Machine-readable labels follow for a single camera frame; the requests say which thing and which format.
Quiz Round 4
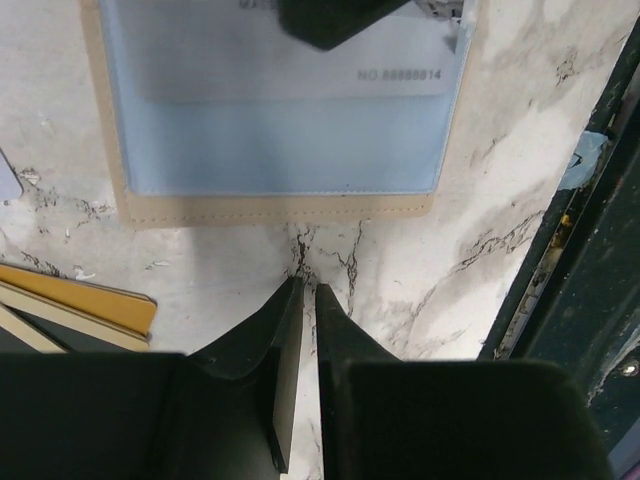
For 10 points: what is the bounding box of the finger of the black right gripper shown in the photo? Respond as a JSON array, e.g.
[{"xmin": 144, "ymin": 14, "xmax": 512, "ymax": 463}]
[{"xmin": 277, "ymin": 0, "xmax": 408, "ymax": 51}]

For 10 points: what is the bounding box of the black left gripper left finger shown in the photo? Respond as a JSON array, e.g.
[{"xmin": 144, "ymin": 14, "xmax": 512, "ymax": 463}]
[{"xmin": 1, "ymin": 277, "xmax": 303, "ymax": 479}]

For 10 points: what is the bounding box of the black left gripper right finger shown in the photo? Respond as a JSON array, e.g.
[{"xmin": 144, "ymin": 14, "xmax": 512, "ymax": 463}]
[{"xmin": 315, "ymin": 284, "xmax": 613, "ymax": 479}]

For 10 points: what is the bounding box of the gold card stack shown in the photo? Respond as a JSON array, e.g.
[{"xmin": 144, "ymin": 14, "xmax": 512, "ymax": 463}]
[{"xmin": 1, "ymin": 264, "xmax": 157, "ymax": 353}]

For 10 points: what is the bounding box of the single silver card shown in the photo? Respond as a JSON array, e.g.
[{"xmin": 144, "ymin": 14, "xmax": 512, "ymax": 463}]
[{"xmin": 113, "ymin": 1, "xmax": 459, "ymax": 102}]

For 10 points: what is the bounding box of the beige card holder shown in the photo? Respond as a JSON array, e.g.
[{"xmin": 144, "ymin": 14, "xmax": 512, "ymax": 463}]
[{"xmin": 79, "ymin": 1, "xmax": 479, "ymax": 229}]

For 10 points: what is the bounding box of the silver VIP card stack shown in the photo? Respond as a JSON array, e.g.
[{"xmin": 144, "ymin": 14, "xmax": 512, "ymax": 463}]
[{"xmin": 0, "ymin": 149, "xmax": 23, "ymax": 202}]

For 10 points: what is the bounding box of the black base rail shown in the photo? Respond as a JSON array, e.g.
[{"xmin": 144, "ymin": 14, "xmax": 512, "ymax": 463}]
[{"xmin": 480, "ymin": 32, "xmax": 639, "ymax": 449}]

